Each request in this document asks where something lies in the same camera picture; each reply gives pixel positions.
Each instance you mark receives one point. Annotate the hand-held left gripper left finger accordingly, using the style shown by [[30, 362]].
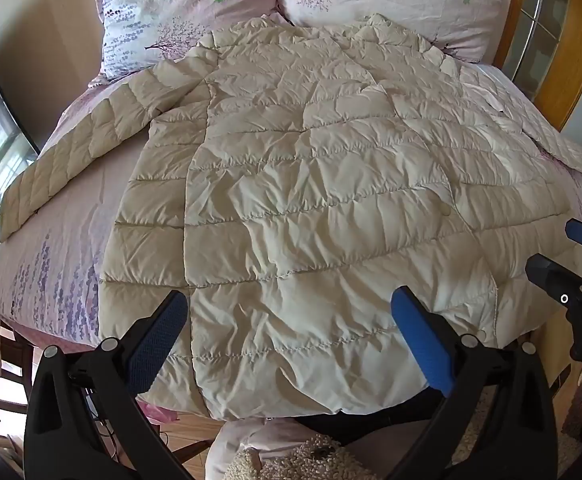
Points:
[[158, 342]]

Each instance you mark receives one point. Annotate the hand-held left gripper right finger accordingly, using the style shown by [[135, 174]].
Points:
[[421, 340]]

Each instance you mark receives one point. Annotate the beige quilted down jacket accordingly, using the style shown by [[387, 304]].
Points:
[[311, 200]]

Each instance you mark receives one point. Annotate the dark wooden chair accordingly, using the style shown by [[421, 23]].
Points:
[[18, 360]]

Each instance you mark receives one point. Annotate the person's fuzzy beige sweater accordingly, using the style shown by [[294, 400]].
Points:
[[291, 460]]

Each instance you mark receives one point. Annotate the wooden glass-door cabinet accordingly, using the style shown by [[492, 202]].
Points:
[[546, 25]]

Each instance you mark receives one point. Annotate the pink floral pillow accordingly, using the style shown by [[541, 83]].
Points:
[[396, 0], [171, 5]]

